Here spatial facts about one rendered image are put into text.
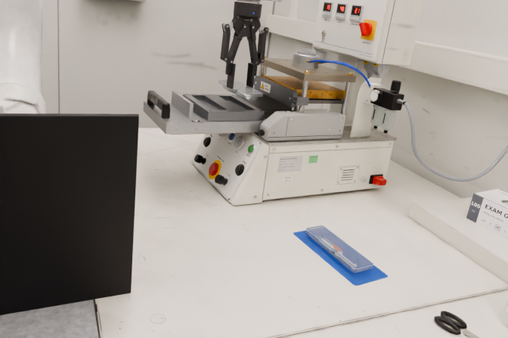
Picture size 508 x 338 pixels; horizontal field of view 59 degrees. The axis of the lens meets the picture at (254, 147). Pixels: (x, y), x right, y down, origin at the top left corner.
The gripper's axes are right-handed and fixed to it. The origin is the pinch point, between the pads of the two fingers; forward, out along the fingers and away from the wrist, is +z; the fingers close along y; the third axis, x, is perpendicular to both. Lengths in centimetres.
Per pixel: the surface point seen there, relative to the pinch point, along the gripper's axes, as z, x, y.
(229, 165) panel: 24.5, 6.0, 3.9
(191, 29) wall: -1, -138, -36
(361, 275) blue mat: 32, 54, -6
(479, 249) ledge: 29, 58, -38
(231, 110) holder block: 7.4, 9.0, 6.3
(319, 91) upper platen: 1.7, 10.5, -20.2
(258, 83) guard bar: 3.6, -8.3, -10.8
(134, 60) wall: 19, -140, -5
